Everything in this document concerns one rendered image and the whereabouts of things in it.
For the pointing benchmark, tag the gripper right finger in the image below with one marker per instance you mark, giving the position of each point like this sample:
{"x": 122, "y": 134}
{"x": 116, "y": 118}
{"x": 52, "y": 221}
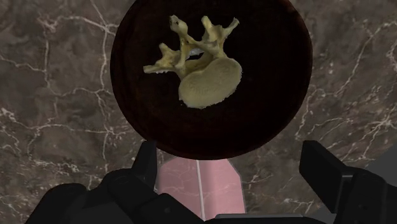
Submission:
{"x": 347, "y": 183}

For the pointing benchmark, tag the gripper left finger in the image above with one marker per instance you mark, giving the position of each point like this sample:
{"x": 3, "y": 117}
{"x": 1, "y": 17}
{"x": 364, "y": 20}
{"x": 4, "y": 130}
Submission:
{"x": 130, "y": 192}

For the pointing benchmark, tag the pink translucent box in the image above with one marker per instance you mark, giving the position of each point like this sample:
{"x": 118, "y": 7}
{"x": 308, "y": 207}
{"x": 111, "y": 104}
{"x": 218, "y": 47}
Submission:
{"x": 217, "y": 189}

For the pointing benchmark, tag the dark brown round plate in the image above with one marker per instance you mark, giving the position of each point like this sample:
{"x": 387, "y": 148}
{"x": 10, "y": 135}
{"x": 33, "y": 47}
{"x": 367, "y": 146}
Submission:
{"x": 266, "y": 102}

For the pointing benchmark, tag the pale yellow vertebra bone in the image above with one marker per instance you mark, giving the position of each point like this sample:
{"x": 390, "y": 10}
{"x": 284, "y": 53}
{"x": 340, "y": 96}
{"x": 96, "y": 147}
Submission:
{"x": 211, "y": 80}

